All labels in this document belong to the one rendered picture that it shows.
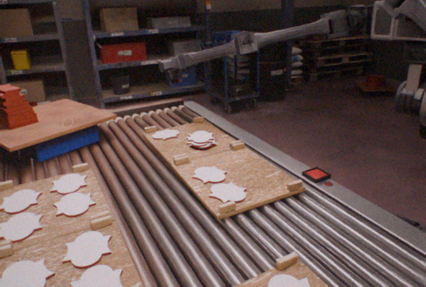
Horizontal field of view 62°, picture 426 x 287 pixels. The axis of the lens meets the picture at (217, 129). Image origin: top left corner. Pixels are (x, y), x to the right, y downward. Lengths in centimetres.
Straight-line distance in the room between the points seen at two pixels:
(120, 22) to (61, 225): 465
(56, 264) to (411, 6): 115
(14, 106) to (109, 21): 391
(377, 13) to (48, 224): 146
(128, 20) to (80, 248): 483
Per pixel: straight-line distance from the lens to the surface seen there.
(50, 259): 110
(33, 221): 127
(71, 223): 122
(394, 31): 165
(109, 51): 560
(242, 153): 153
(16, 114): 184
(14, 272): 109
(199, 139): 159
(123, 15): 566
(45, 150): 173
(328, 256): 105
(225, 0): 673
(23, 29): 576
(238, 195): 122
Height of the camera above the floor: 159
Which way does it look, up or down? 21 degrees down
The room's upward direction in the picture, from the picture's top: 2 degrees counter-clockwise
